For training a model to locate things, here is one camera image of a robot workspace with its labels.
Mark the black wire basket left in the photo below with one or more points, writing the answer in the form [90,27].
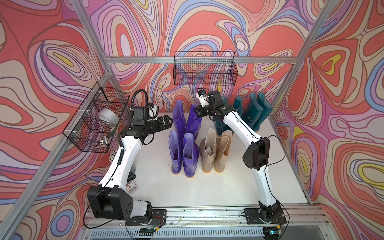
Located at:
[85,130]

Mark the purple boot front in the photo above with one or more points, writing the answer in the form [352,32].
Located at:
[176,152]

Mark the bundle of white sticks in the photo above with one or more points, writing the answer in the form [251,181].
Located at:
[112,156]

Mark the black wire basket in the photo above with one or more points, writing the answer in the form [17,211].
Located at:
[205,68]
[85,130]

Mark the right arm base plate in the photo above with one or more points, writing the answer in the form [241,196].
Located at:
[257,216]

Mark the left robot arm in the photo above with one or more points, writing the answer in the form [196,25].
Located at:
[111,199]

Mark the black wire basket back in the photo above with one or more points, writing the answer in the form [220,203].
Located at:
[205,68]

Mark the beige boot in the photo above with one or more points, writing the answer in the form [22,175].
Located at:
[208,148]
[224,143]

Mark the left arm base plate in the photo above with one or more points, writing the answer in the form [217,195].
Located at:
[154,218]

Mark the purple boot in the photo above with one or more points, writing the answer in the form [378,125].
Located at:
[190,155]
[176,152]
[193,123]
[179,119]

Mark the small red white packet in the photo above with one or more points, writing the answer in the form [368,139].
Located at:
[132,187]

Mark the white tape roll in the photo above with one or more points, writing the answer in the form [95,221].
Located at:
[108,116]

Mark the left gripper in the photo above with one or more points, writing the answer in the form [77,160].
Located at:
[166,124]

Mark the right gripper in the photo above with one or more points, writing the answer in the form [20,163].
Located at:
[200,112]

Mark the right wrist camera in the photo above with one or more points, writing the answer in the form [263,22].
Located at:
[208,99]

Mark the teal boot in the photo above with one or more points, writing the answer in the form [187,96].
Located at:
[266,110]
[238,105]
[252,112]
[221,127]

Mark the beige boot front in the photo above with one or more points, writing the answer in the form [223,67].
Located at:
[224,143]

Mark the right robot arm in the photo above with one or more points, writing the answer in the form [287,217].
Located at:
[255,157]

